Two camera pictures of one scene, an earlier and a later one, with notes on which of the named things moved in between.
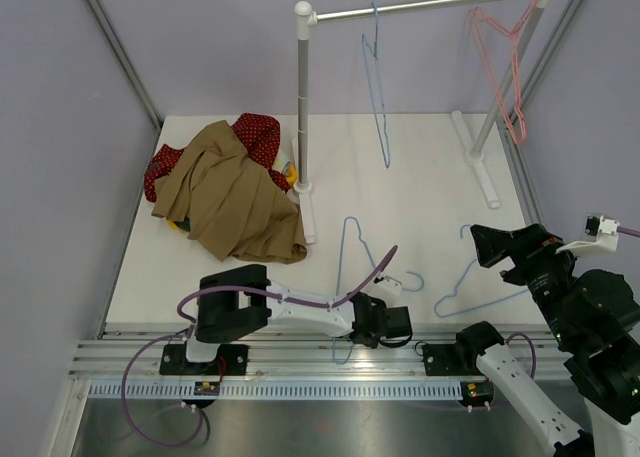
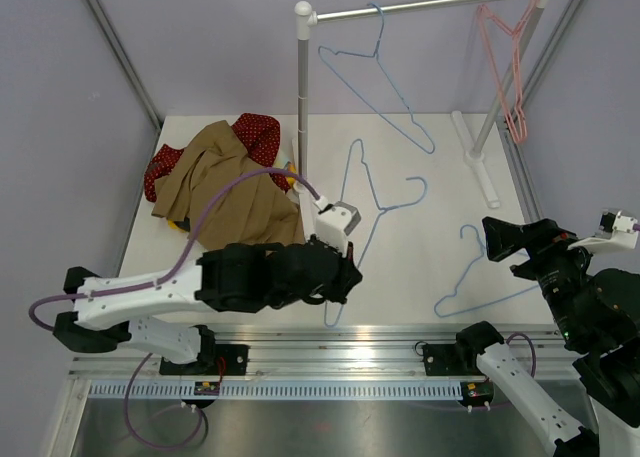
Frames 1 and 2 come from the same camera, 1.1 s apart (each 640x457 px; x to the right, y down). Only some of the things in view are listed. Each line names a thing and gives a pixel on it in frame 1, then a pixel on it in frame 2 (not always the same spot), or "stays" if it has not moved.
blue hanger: (479, 306) stays
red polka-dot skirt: (259, 135) stays
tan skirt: (229, 201) stays
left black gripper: (374, 301) → (346, 281)
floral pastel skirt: (281, 160) stays
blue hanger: (374, 265) → (380, 209)
